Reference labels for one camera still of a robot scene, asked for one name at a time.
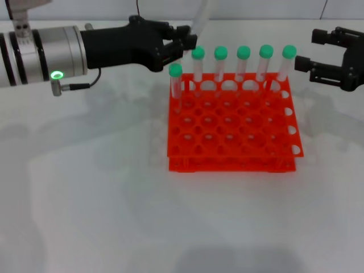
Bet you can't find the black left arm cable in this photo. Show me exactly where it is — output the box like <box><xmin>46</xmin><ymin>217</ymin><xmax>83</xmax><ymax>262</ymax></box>
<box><xmin>51</xmin><ymin>68</ymin><xmax>102</xmax><ymax>97</ymax></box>

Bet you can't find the green capped clear test tube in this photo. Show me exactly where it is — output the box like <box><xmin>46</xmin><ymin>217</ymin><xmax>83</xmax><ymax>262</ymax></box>
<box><xmin>168</xmin><ymin>63</ymin><xmax>184</xmax><ymax>115</ymax></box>
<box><xmin>275</xmin><ymin>44</ymin><xmax>297</xmax><ymax>84</ymax></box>
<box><xmin>192</xmin><ymin>45</ymin><xmax>206</xmax><ymax>91</ymax></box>
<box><xmin>255</xmin><ymin>44</ymin><xmax>275</xmax><ymax>84</ymax></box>
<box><xmin>179</xmin><ymin>0</ymin><xmax>210</xmax><ymax>62</ymax></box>
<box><xmin>214</xmin><ymin>46</ymin><xmax>229</xmax><ymax>85</ymax></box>
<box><xmin>235</xmin><ymin>45</ymin><xmax>251</xmax><ymax>83</ymax></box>

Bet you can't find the orange test tube rack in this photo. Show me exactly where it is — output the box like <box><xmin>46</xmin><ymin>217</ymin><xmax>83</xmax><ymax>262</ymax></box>
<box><xmin>166</xmin><ymin>72</ymin><xmax>305</xmax><ymax>173</ymax></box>

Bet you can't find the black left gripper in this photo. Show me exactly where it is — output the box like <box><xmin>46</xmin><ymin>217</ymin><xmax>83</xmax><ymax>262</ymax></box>
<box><xmin>80</xmin><ymin>15</ymin><xmax>198</xmax><ymax>73</ymax></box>

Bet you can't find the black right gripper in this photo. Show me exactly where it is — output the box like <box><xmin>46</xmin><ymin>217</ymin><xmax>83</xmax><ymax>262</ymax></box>
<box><xmin>294</xmin><ymin>27</ymin><xmax>364</xmax><ymax>92</ymax></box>

